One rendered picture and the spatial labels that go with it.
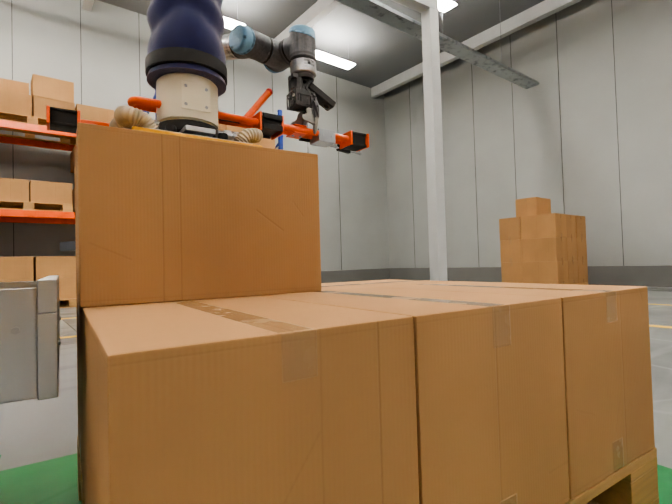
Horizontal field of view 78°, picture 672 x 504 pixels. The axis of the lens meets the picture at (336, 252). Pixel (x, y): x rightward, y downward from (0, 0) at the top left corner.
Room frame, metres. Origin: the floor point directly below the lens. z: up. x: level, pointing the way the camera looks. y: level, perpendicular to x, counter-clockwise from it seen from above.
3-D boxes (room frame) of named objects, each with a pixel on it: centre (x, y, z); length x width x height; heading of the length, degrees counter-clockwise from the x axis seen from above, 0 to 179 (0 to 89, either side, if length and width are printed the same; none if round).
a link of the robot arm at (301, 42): (1.44, 0.10, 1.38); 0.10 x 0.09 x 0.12; 47
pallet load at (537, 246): (7.65, -3.79, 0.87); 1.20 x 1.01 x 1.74; 128
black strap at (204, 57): (1.21, 0.42, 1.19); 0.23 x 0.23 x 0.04
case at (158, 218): (1.22, 0.40, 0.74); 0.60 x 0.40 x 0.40; 123
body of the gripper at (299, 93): (1.43, 0.10, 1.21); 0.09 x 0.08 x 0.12; 123
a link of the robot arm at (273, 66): (1.51, 0.19, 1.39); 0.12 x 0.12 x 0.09; 47
